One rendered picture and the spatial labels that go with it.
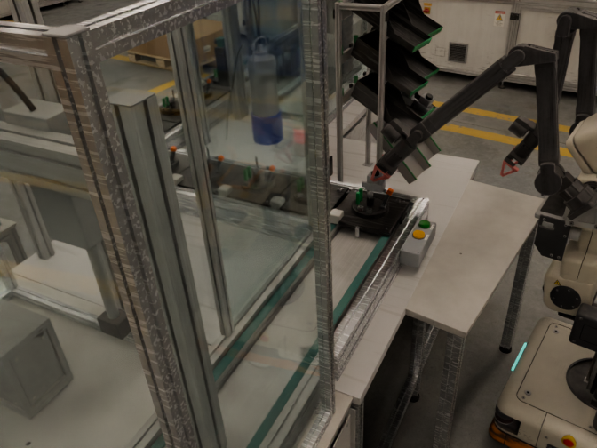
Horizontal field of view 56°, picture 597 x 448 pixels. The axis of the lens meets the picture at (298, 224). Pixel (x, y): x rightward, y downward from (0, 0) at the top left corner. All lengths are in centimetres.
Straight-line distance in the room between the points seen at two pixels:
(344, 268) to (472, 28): 447
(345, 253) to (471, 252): 47
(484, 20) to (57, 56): 564
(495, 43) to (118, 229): 562
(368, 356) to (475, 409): 111
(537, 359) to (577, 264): 61
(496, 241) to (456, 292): 35
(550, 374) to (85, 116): 226
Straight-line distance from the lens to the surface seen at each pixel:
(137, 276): 66
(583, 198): 186
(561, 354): 267
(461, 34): 617
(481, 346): 301
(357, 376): 166
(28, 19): 146
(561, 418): 244
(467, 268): 206
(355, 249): 201
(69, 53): 55
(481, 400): 278
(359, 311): 170
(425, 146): 248
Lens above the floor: 212
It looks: 34 degrees down
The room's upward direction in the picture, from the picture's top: 4 degrees counter-clockwise
